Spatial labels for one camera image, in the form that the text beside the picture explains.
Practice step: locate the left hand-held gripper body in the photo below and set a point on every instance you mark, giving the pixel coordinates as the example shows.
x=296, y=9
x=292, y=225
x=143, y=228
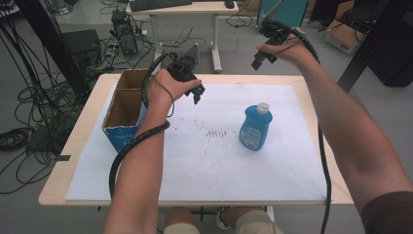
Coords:
x=181, y=71

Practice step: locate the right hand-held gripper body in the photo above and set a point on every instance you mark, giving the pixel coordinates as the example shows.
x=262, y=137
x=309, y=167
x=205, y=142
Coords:
x=276, y=32

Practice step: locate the blue bottle with white cap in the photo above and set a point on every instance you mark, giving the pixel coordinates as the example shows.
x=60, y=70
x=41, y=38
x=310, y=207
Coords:
x=255, y=128

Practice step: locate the blue cardboard box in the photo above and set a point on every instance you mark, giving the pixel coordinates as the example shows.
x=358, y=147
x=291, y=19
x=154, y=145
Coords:
x=125, y=136

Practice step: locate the person's left hand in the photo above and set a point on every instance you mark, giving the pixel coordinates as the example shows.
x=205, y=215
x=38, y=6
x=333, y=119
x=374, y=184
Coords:
x=165, y=87

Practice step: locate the person's right hand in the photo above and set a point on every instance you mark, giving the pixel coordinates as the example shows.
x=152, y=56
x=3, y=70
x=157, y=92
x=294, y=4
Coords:
x=295, y=50

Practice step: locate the teal cabinet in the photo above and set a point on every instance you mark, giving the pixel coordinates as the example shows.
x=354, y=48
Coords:
x=285, y=13

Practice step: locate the black computer mouse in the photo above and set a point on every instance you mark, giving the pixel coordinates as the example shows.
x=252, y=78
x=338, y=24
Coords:
x=229, y=4

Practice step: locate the white desk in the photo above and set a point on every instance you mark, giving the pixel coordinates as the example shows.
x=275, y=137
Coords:
x=195, y=8

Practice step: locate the brown cardboard box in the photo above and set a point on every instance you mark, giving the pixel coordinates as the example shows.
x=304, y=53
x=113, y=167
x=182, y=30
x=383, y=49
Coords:
x=344, y=37

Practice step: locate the black keyboard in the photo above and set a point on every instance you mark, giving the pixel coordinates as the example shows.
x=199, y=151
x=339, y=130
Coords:
x=159, y=4

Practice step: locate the white paper sheet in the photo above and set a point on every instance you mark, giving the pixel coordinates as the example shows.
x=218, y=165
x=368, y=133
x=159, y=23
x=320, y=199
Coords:
x=227, y=169

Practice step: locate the black equipment box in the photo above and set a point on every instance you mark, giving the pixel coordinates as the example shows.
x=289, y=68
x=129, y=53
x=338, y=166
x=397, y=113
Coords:
x=81, y=45

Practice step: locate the large black case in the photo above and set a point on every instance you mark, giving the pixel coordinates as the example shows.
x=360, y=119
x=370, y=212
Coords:
x=393, y=48

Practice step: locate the white shoe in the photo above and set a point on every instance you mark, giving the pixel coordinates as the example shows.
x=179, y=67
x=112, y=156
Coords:
x=222, y=219

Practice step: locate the person's left leg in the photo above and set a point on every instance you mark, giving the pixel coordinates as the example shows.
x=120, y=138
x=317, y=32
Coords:
x=180, y=222

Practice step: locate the person's leg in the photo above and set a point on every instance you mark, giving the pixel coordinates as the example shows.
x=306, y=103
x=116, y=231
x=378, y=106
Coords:
x=253, y=221
x=180, y=222

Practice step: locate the black metal stand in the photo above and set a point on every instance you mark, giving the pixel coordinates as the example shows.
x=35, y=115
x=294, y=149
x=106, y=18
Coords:
x=52, y=42

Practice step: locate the person's right leg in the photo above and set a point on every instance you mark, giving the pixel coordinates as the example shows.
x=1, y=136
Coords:
x=253, y=221

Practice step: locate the strip of black tape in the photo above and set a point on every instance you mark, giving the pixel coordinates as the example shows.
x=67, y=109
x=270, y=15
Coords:
x=62, y=158

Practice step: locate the brown shirt sleeve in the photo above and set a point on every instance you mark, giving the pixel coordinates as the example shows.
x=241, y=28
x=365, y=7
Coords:
x=389, y=214

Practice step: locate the black slanted metal post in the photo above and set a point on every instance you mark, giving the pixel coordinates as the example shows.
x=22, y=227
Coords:
x=370, y=48

